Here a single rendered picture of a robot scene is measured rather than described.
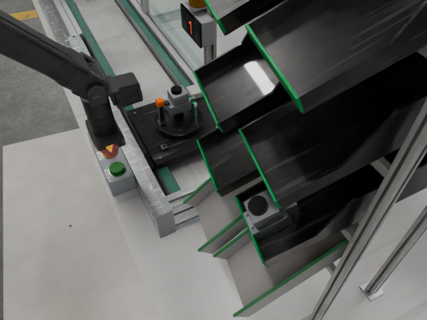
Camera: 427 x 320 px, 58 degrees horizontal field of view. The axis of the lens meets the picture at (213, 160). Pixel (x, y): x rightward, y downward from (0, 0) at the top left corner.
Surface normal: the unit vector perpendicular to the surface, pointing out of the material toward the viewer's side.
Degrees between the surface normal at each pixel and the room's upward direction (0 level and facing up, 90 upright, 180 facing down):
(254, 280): 45
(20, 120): 0
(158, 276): 0
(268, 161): 25
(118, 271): 0
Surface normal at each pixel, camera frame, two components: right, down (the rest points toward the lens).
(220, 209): -0.68, -0.30
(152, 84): 0.00, -0.65
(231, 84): -0.40, -0.50
